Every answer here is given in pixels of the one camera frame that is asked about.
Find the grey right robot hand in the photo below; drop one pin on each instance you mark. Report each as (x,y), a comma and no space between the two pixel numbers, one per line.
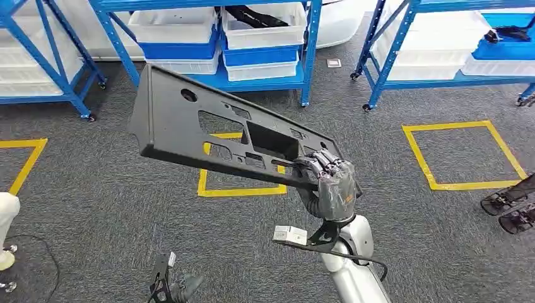
(338,192)

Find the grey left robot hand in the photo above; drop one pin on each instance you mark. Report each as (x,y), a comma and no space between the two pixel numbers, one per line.
(188,288)

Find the black plastic panel with cutouts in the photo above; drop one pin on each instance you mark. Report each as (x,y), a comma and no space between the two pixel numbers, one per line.
(167,117)

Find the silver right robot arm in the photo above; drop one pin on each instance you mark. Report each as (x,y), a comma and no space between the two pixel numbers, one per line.
(355,280)

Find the metal floor outlet plate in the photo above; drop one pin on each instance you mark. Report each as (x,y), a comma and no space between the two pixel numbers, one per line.
(334,63)

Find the blue metal shelf rack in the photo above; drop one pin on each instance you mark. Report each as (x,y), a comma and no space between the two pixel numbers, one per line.
(418,84)
(54,75)
(311,62)
(527,94)

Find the white plastic crate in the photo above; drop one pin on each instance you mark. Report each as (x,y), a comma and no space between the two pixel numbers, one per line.
(188,67)
(21,58)
(422,69)
(171,31)
(267,38)
(497,67)
(261,72)
(434,33)
(25,88)

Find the black robot foot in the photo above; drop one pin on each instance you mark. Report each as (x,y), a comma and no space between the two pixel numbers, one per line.
(501,200)
(516,221)

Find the white stand leg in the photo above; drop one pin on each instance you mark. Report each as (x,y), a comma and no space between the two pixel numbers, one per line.
(7,217)

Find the black plastic part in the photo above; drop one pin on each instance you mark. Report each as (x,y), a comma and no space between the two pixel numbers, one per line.
(255,16)
(510,33)

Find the black left wrist camera bracket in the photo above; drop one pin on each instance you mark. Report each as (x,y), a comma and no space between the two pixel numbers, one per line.
(161,280)

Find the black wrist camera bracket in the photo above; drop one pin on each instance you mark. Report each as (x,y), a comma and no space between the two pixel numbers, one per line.
(326,238)
(161,280)

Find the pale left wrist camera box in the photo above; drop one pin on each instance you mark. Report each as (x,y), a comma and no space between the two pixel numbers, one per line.
(172,259)

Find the black right wrist camera bracket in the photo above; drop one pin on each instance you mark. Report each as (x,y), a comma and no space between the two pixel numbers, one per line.
(326,238)

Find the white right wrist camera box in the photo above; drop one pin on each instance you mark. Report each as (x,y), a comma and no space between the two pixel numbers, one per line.
(290,235)

